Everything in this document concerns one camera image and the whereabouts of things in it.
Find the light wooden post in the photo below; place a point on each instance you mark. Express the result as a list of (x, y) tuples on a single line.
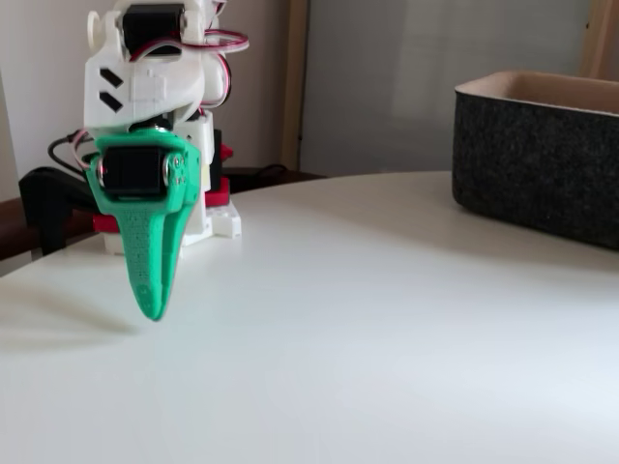
[(602, 34)]

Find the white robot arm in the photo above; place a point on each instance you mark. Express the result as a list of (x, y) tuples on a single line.
[(145, 87)]

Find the green gripper with motor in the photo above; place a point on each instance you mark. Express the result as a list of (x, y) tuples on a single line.
[(132, 170)]

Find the beige wooden door frame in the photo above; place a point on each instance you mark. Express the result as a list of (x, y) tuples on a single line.
[(295, 72)]

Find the yellow sticker marked F5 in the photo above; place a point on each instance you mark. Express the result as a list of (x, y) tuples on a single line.
[(207, 176)]

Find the black and red clamp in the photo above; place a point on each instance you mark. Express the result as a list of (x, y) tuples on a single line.
[(217, 159), (43, 203)]

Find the dark grey felt basket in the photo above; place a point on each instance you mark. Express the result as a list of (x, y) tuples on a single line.
[(532, 169)]

